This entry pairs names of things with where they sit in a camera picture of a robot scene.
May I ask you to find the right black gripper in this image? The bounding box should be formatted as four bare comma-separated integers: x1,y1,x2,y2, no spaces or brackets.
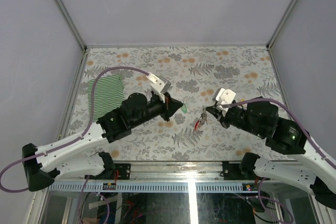
205,103,265,137

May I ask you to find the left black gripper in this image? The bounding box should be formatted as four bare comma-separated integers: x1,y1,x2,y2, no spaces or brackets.
132,93,184,129

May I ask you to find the grey red key ring holder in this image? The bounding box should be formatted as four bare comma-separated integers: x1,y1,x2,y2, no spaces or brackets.
194,106,207,132

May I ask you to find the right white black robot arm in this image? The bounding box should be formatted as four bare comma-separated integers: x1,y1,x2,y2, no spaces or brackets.
205,97,335,209

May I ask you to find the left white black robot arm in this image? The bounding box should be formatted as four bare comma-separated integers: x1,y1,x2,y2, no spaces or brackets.
22,93,183,191

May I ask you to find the green striped cloth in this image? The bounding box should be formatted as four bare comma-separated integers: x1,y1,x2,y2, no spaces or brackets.
87,75,125,121

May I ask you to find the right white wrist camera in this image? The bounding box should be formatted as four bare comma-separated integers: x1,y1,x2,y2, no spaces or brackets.
213,88,236,112

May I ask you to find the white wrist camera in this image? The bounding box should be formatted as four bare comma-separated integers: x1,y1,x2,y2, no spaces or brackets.
146,72,171,103
213,88,236,112

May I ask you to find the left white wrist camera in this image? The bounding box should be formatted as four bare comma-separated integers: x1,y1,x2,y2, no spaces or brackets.
146,72,171,103

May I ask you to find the aluminium front rail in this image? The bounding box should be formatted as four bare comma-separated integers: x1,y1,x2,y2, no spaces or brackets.
48,161,315,194

